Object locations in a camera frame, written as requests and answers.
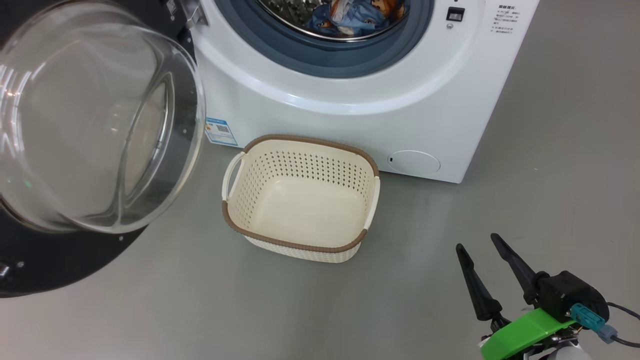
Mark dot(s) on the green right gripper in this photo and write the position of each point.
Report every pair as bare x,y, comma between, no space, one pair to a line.
525,332

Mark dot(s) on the blue cartoon print garment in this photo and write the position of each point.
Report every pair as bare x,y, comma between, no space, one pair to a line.
320,22

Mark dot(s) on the black-rimmed glass washer door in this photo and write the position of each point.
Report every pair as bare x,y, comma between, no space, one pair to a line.
50,265

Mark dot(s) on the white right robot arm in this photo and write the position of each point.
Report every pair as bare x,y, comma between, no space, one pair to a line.
570,352

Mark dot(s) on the white front-load washing machine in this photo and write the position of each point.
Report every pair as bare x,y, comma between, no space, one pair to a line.
350,130

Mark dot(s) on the stainless steel washing machine drum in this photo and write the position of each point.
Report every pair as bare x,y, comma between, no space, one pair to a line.
280,7

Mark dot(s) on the grey metal bracket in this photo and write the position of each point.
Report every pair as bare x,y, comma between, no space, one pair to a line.
194,14

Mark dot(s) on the round white filter cover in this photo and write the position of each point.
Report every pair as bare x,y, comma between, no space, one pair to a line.
414,163

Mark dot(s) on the cream perforated laundry basket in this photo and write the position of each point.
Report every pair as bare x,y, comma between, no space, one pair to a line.
300,210

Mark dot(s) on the printed text warning label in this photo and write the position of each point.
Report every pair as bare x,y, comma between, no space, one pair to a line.
506,19

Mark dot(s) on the blue energy label sticker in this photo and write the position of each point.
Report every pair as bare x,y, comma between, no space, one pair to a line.
221,132

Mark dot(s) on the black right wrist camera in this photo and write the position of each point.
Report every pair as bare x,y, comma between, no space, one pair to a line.
570,292

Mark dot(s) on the teal right camera connector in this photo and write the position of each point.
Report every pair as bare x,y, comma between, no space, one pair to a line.
590,320

